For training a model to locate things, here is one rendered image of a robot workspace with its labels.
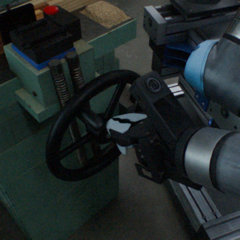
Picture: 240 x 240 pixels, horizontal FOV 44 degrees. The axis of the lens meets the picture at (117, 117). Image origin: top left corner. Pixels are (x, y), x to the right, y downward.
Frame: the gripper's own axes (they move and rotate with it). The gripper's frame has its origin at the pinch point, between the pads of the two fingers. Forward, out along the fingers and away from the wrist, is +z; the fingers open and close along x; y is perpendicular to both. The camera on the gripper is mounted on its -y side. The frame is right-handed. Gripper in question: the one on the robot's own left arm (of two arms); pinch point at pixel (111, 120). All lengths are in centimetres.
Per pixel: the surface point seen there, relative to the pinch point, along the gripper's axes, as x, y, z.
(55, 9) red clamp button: 4.2, -21.2, 13.5
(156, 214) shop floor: 32, 75, 50
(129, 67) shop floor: 97, 29, 127
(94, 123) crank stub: -3.4, -1.2, -0.1
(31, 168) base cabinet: -10.2, 16.1, 36.4
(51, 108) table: -4.5, -3.1, 14.6
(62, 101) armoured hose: -2.5, -3.9, 12.7
